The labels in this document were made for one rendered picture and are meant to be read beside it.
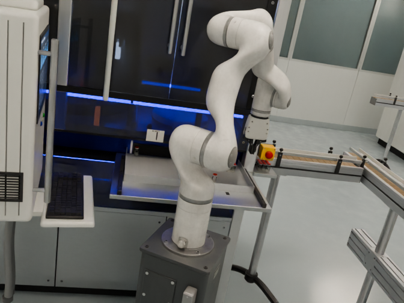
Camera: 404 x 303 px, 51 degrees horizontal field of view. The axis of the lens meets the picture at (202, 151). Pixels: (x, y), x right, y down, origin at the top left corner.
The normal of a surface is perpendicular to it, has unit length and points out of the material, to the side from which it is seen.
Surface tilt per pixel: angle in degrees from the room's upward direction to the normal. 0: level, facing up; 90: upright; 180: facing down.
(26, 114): 90
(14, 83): 90
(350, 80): 90
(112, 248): 90
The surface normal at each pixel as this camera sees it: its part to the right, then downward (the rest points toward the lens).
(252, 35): -0.36, -0.09
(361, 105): 0.13, 0.36
